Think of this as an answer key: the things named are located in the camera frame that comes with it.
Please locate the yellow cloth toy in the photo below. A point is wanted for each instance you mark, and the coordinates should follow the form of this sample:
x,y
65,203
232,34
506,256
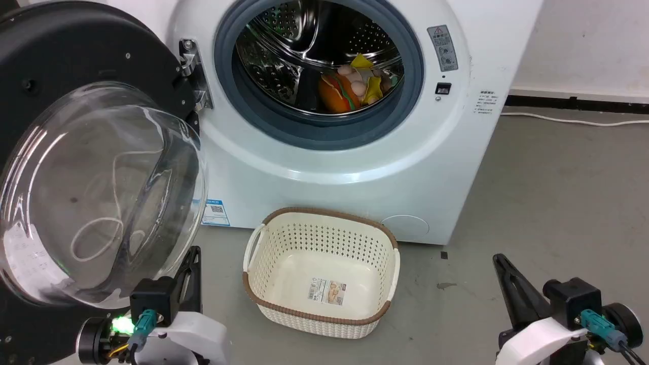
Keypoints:
x,y
361,62

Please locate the small printed text sticker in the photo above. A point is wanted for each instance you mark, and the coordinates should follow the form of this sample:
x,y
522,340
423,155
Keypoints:
x,y
487,103

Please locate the stainless steel washer drum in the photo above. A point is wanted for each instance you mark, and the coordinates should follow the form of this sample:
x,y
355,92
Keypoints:
x,y
284,50

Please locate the black wall baseboard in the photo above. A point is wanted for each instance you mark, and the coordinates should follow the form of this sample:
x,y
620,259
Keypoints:
x,y
583,104

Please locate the grey warning sticker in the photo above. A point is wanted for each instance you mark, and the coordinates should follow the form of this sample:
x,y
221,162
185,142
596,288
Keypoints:
x,y
442,48

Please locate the paper basket label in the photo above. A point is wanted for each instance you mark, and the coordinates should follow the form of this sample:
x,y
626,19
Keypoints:
x,y
327,291

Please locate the round white filter cover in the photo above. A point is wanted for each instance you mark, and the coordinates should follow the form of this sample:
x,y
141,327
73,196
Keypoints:
x,y
405,228

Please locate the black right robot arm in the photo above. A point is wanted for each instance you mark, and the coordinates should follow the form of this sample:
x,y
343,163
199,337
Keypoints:
x,y
626,322

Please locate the black door latch socket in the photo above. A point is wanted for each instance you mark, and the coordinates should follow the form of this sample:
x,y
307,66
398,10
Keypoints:
x,y
443,88

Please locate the black washer door glass bowl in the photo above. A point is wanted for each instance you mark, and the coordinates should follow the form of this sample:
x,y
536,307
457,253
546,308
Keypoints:
x,y
76,45

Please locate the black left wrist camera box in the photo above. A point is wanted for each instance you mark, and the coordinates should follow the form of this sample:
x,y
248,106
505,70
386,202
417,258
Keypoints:
x,y
152,299

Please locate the orange hamburger plush toy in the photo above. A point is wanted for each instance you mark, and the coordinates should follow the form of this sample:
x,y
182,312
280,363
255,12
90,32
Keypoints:
x,y
337,96

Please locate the pink doll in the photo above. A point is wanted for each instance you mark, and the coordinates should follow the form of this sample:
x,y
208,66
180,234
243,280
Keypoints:
x,y
357,87

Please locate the chrome door hinge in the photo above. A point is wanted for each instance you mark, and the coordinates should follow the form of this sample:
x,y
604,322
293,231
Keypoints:
x,y
195,66

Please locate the cream plastic laundry basket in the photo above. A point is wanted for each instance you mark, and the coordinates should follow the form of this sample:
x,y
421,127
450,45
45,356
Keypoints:
x,y
324,319

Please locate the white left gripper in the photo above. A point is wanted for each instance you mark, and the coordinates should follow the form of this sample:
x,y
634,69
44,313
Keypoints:
x,y
195,339

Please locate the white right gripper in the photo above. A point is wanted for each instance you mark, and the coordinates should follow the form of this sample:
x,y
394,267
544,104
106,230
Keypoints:
x,y
537,344

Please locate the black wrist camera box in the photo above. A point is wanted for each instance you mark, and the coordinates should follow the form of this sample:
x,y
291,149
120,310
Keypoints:
x,y
573,299
152,299

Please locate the white front-load washing machine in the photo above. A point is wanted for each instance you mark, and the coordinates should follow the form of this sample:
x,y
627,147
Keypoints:
x,y
304,187

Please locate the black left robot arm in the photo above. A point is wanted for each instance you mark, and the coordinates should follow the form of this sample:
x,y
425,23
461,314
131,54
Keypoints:
x,y
94,339

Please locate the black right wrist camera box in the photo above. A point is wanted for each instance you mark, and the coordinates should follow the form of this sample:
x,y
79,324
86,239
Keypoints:
x,y
573,299

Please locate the blue white QR label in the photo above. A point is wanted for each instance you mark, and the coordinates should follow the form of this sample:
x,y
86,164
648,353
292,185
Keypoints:
x,y
215,213

